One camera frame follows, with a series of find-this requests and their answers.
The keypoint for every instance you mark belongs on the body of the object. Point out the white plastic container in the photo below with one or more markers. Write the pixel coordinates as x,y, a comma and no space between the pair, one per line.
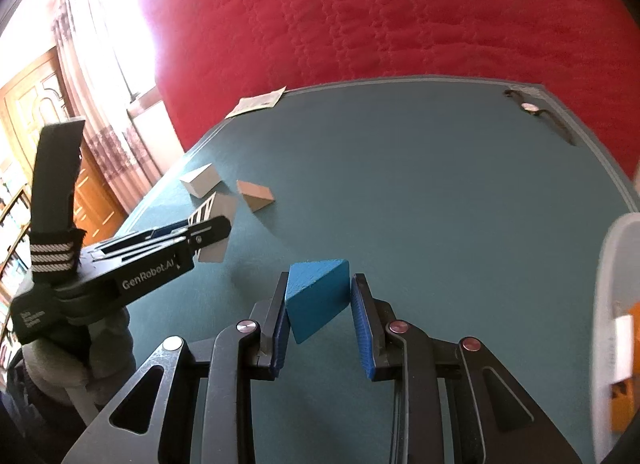
607,294

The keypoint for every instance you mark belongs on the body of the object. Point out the white striped wedge block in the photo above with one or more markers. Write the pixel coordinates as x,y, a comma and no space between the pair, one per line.
226,206

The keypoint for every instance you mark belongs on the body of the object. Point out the blue wedge block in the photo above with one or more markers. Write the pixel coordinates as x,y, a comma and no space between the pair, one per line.
315,299

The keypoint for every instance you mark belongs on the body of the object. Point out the red quilted blanket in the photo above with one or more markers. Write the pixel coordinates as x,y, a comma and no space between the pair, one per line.
400,9

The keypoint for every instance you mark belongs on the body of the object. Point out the person's left hand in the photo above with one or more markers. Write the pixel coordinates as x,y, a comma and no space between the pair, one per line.
107,344

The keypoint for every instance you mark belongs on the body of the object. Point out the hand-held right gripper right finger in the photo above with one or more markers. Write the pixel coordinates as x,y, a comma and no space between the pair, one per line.
361,335

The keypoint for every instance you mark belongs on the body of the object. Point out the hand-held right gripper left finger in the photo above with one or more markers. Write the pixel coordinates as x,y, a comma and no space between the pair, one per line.
280,340

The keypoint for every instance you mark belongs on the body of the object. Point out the patterned curtain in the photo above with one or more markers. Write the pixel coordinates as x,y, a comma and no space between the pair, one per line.
115,94

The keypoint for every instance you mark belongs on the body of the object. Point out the paper packet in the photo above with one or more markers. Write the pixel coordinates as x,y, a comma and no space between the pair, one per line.
257,102

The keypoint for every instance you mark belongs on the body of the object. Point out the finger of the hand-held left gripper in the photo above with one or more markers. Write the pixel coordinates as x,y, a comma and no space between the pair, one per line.
160,232
212,233

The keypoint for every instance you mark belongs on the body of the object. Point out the wooden door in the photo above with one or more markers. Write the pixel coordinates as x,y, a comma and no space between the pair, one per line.
65,109

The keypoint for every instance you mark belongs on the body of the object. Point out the brown wooden wedge block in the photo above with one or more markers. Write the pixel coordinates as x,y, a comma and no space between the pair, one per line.
255,192

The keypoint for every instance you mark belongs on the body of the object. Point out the person's left forearm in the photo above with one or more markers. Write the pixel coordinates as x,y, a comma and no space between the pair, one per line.
30,424

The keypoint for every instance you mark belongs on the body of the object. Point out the plain beige wedge block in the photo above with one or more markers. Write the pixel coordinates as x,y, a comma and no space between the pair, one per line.
200,184

